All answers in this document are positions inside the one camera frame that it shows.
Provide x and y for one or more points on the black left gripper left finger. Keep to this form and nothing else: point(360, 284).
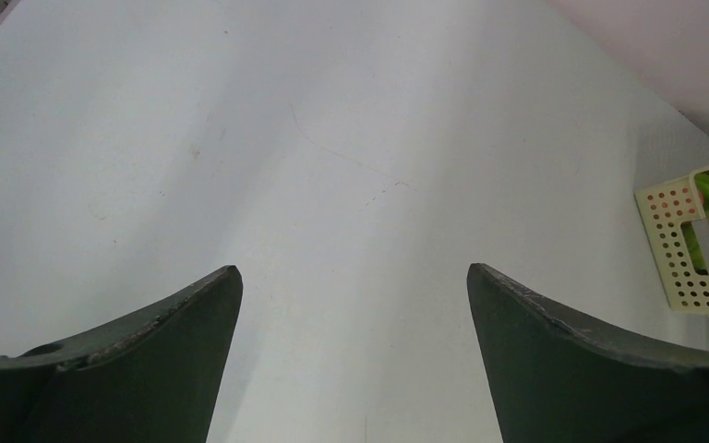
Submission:
point(152, 375)

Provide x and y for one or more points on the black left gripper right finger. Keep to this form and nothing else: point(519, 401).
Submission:
point(556, 374)

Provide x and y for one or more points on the cream perforated plastic basket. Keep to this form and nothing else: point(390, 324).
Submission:
point(678, 233)

